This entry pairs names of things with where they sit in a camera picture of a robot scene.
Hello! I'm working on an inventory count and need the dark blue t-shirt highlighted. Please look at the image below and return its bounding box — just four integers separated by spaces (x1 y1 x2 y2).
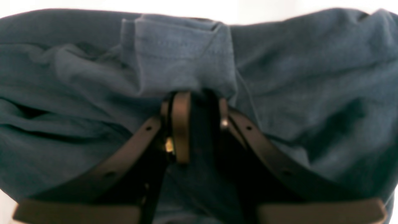
1 8 397 224

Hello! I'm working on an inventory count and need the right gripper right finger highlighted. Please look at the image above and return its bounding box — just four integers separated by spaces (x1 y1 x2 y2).
218 98 387 224

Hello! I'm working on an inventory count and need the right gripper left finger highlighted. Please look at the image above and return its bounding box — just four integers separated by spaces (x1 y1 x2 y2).
12 91 191 224

